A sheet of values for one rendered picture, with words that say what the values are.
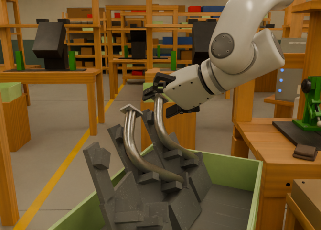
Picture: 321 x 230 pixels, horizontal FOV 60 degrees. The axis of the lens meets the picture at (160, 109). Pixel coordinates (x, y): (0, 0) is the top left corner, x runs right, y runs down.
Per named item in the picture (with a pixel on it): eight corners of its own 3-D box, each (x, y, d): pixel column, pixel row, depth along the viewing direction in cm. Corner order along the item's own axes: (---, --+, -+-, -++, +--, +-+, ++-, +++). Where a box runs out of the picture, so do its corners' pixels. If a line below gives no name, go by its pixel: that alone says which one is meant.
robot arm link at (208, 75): (228, 71, 68) (218, 77, 69) (208, 49, 63) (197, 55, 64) (232, 98, 63) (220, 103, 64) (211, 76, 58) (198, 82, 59)
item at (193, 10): (225, 84, 816) (230, 3, 759) (122, 84, 813) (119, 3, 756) (221, 82, 868) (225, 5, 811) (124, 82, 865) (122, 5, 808)
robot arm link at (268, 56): (215, 86, 57) (233, 93, 64) (278, 56, 50) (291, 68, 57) (204, 50, 60) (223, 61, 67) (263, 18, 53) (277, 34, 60)
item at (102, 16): (146, 73, 1046) (145, 11, 989) (66, 74, 1043) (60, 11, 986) (147, 72, 1098) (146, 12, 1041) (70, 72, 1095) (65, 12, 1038)
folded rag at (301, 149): (296, 149, 120) (297, 142, 119) (317, 153, 115) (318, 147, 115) (292, 157, 112) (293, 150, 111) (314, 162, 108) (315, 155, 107)
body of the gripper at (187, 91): (222, 77, 69) (185, 95, 75) (198, 52, 63) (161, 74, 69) (224, 101, 64) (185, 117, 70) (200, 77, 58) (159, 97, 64)
